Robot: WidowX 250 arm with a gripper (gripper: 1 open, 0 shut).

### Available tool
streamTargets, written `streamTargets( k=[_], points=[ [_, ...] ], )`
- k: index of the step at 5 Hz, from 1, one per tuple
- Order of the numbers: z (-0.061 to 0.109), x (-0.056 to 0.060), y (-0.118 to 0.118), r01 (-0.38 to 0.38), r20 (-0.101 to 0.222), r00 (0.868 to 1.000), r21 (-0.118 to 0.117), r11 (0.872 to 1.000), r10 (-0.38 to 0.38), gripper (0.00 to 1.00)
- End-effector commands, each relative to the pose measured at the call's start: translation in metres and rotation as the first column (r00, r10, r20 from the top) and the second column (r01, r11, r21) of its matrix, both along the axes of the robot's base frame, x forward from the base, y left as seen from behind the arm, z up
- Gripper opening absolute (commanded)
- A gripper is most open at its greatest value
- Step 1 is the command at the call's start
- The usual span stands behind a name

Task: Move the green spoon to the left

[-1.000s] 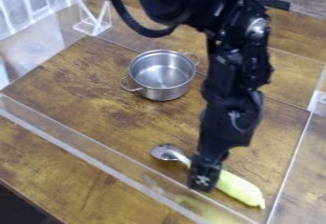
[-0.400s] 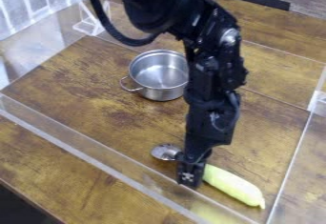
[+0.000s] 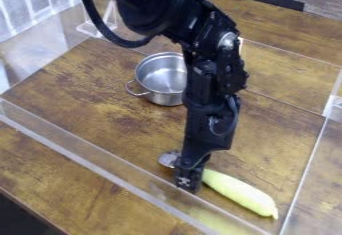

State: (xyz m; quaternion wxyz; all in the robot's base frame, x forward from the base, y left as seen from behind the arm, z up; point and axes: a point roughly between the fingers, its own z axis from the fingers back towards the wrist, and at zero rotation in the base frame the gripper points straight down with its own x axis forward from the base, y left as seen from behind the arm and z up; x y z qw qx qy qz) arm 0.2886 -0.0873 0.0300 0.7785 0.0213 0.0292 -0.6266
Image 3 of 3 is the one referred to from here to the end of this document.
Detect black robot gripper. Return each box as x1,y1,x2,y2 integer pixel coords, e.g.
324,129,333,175
175,95,241,193

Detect green handled metal spoon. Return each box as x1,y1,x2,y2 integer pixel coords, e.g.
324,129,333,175
157,150,281,221

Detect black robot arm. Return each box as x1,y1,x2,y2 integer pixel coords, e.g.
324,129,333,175
82,0,249,193

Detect small steel pot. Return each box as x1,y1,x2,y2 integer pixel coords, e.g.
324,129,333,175
126,52,187,106

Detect clear acrylic enclosure panel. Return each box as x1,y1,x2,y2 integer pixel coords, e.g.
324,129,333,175
0,98,271,235

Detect clear acrylic bracket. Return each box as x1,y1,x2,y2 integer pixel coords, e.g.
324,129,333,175
76,0,118,38

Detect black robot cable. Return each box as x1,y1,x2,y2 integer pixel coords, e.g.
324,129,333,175
74,0,158,49

